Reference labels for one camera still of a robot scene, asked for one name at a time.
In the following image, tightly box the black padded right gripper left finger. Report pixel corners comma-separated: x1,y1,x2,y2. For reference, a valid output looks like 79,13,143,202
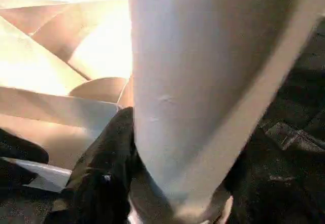
45,106,143,224

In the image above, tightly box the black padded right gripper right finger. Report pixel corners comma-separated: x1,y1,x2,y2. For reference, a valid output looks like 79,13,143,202
223,124,325,224

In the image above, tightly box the white plastic table leg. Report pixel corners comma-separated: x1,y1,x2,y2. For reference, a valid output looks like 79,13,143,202
126,0,325,224

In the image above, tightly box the black mat cover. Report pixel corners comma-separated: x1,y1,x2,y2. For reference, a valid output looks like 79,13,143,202
0,15,325,224

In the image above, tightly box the white plastic table top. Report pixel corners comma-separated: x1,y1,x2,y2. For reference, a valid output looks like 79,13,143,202
0,0,135,194

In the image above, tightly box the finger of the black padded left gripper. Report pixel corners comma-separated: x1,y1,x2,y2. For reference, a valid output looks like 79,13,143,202
0,127,49,164

